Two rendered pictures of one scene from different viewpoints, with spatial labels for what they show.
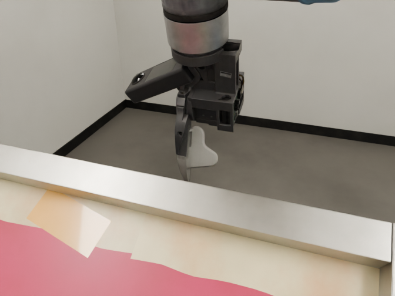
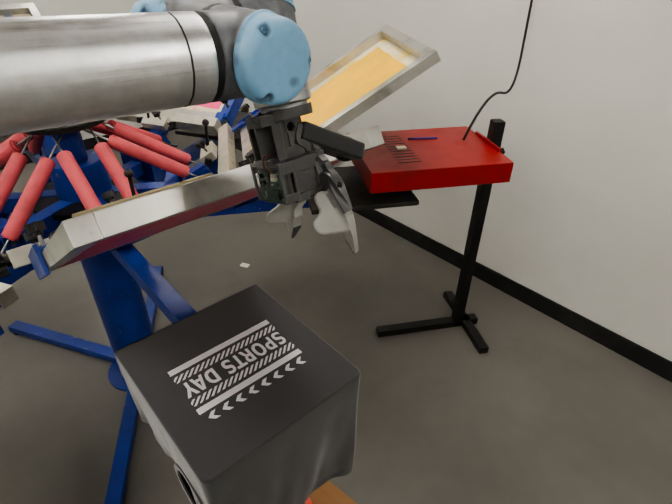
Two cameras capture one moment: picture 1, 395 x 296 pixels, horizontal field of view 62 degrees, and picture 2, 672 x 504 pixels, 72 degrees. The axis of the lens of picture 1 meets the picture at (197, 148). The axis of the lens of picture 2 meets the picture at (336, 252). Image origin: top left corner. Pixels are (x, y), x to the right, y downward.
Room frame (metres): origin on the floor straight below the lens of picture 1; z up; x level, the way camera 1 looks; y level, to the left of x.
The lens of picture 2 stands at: (0.78, -0.49, 1.86)
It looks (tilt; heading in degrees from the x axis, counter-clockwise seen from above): 34 degrees down; 120
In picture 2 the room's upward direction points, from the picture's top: 1 degrees clockwise
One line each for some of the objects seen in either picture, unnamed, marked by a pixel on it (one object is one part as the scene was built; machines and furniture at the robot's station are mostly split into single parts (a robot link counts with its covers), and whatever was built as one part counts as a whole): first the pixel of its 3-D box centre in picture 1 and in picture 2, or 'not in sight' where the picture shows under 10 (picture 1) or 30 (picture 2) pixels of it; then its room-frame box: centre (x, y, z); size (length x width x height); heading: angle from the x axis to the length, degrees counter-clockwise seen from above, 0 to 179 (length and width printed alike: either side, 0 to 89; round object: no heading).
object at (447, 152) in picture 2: not in sight; (423, 156); (0.14, 1.41, 1.06); 0.61 x 0.46 x 0.12; 42
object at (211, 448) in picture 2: not in sight; (235, 361); (0.14, 0.11, 0.95); 0.48 x 0.44 x 0.01; 162
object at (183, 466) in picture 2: not in sight; (180, 443); (0.08, -0.06, 0.77); 0.46 x 0.09 x 0.36; 162
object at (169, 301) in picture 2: not in sight; (158, 289); (-0.33, 0.27, 0.89); 1.24 x 0.06 x 0.06; 162
